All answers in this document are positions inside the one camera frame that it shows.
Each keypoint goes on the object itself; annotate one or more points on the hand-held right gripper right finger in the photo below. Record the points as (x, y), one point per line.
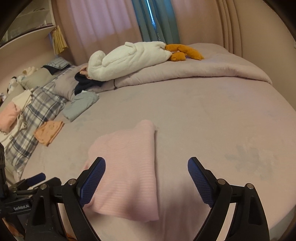
(200, 180)

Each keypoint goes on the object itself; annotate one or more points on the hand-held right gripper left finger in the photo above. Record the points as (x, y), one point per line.
(93, 180)

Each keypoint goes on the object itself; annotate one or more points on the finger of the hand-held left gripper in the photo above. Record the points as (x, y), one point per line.
(35, 179)

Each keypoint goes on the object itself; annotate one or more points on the pink striped long-sleeve shirt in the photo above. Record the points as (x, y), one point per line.
(129, 162)

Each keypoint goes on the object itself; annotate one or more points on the folded pink and cream clothes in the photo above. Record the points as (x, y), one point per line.
(15, 136)

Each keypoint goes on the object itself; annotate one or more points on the folded orange garment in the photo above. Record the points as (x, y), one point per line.
(48, 132)

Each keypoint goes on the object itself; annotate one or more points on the bed with mauve sheet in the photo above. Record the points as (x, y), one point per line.
(208, 115)

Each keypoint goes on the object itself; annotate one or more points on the plaid pillow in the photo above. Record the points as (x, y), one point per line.
(39, 109)

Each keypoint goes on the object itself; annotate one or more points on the folded grey-blue garment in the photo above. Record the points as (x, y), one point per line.
(78, 104)

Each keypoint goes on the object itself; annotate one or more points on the folded cream garment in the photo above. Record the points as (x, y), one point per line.
(22, 98)

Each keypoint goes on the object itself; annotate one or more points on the navy blue garment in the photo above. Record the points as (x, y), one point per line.
(84, 83)

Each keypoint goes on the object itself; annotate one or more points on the grey pillow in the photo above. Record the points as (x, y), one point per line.
(66, 85)

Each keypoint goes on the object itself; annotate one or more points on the beige pillow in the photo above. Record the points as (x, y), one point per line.
(37, 77)

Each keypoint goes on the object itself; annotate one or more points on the dusty pink cloth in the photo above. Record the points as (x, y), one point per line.
(83, 70)

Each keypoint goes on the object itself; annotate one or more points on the black garment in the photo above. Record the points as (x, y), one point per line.
(52, 69)

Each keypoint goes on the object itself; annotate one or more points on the grey quilt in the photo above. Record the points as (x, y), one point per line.
(196, 67)

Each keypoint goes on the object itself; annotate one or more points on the striped blue-grey garment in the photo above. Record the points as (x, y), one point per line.
(59, 63)

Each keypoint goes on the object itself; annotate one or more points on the white goose plush toy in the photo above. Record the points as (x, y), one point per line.
(129, 58)

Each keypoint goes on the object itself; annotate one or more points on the yellow tasselled hanging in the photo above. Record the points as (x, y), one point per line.
(59, 40)

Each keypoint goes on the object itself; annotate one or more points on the pink sheer curtain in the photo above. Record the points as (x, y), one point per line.
(99, 23)

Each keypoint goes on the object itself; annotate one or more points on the teal curtain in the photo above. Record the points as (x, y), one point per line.
(157, 20)

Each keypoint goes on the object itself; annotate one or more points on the white wall shelf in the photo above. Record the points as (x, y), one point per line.
(27, 32)

